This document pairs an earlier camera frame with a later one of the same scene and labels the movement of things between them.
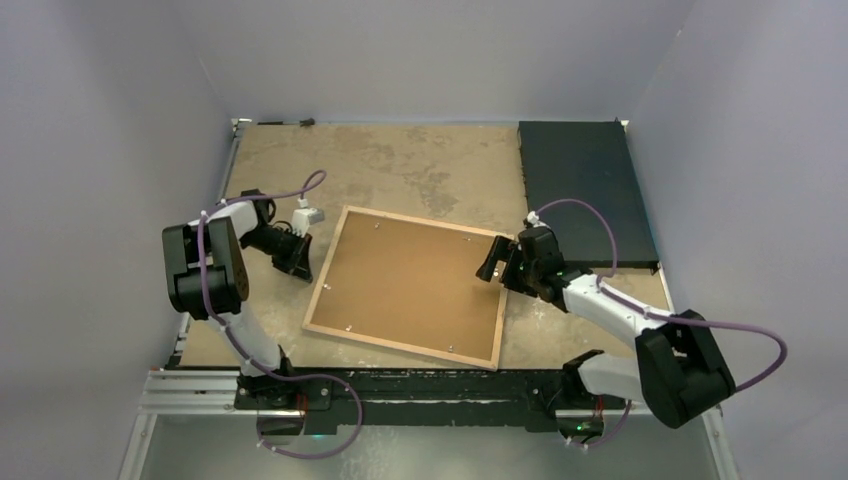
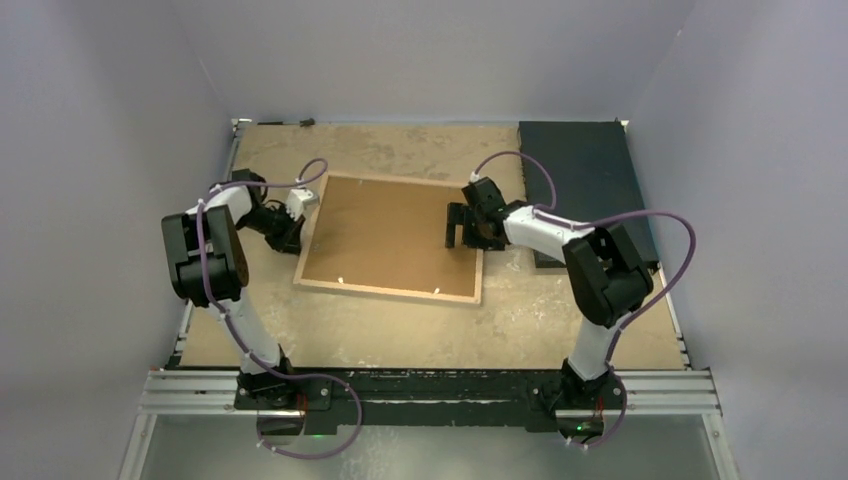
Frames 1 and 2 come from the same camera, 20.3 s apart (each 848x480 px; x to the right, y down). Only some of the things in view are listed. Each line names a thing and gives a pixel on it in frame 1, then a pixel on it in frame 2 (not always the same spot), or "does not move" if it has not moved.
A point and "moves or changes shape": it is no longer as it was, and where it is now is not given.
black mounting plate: [554, 399] does not move
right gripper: [504, 249] → [459, 214]
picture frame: [412, 284] moves or changes shape
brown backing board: [411, 283] → [390, 234]
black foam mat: [591, 161] does not move
